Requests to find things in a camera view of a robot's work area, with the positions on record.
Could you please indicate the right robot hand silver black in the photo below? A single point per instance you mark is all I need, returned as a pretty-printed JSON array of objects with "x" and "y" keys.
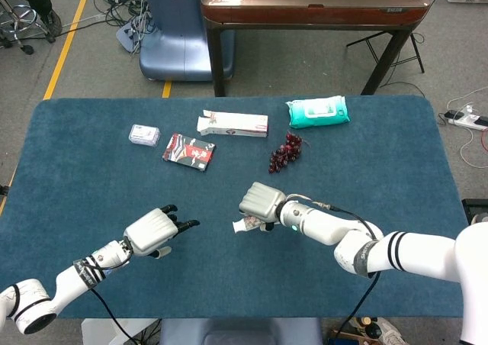
[{"x": 261, "y": 202}]

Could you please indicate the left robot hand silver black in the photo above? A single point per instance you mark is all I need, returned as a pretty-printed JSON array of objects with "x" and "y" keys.
[{"x": 150, "y": 232}]

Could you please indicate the white toothpaste tube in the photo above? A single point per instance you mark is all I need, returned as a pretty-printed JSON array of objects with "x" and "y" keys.
[{"x": 241, "y": 226}]

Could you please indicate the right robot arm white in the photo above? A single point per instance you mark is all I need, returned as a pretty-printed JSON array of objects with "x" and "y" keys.
[{"x": 411, "y": 253}]

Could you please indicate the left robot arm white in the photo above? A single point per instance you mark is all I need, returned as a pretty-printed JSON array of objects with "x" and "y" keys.
[{"x": 68, "y": 280}]

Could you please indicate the white toothpaste carton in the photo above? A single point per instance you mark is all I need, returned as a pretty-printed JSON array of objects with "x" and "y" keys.
[{"x": 236, "y": 125}]

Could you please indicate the dark red grape bunch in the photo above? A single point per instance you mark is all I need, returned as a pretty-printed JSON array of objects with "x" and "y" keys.
[{"x": 284, "y": 154}]

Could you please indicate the blue felt table mat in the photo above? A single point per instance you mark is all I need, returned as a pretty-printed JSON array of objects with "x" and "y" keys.
[{"x": 114, "y": 192}]

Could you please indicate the red black printed box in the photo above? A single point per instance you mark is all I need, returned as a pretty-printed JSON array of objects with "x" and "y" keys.
[{"x": 188, "y": 152}]

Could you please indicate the clear plastic card case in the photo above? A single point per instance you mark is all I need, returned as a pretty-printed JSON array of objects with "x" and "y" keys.
[{"x": 144, "y": 135}]

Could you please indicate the green wet wipes pack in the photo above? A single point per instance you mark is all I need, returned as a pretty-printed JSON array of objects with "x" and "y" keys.
[{"x": 316, "y": 113}]

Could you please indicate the blue grey robot torso base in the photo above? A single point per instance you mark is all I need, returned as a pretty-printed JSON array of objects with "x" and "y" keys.
[{"x": 240, "y": 331}]

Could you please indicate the white sneaker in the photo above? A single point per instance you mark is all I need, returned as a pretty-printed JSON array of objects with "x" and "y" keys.
[{"x": 392, "y": 335}]

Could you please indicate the blue grey machine base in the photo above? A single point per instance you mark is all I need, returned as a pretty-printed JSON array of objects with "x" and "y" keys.
[{"x": 171, "y": 36}]

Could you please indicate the brown wooden table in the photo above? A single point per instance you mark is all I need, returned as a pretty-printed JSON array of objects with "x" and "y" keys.
[{"x": 305, "y": 15}]

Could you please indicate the black metal folding stand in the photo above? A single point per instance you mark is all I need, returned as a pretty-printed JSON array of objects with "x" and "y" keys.
[{"x": 417, "y": 53}]

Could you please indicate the white power strip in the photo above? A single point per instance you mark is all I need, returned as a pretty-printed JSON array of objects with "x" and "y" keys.
[{"x": 467, "y": 121}]

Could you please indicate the chrome stool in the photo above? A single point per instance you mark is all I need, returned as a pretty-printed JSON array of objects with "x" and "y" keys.
[{"x": 23, "y": 17}]

